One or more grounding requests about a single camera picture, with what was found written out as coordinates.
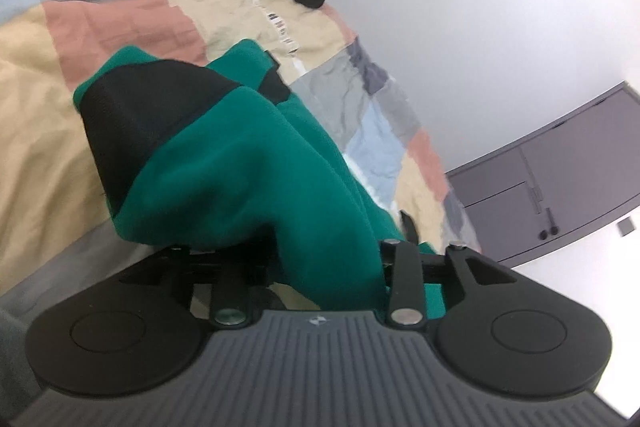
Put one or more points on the person's grey garment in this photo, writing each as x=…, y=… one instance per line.
x=12, y=357

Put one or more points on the patchwork quilt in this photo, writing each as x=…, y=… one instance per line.
x=45, y=132

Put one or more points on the grey wall switch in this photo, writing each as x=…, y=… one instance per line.
x=625, y=226

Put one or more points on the grey door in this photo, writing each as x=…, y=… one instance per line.
x=575, y=157

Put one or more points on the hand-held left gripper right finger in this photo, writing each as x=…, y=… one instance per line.
x=405, y=277

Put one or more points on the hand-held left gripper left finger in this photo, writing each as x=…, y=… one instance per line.
x=230, y=292

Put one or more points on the green zip hoodie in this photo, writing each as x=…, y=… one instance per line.
x=225, y=167

